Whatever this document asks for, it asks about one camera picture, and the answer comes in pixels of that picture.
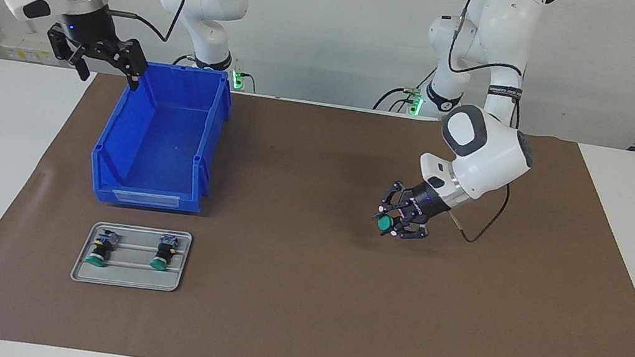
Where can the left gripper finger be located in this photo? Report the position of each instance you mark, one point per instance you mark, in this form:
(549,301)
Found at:
(413,234)
(391,202)

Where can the white power strip box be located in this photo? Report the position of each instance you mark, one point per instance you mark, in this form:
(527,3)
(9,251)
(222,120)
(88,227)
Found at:
(16,48)

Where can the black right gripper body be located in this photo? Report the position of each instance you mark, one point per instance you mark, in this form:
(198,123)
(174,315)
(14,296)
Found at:
(88,28)

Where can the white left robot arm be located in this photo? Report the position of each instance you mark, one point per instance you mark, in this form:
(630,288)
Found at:
(486,147)

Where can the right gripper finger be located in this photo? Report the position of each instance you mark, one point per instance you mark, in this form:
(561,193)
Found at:
(134,64)
(82,71)

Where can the grey metal tray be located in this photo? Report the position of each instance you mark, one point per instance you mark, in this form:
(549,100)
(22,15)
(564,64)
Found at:
(132,278)

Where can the blue plastic storage bin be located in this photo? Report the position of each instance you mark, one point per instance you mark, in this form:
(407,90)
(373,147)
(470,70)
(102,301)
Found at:
(165,143)

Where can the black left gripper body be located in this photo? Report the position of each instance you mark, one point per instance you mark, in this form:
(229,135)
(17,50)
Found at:
(428,203)

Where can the brown table mat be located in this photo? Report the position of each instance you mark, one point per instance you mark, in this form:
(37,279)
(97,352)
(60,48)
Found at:
(337,301)

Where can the green push button switch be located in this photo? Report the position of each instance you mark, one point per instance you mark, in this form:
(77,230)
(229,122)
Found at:
(385,223)
(163,253)
(100,250)

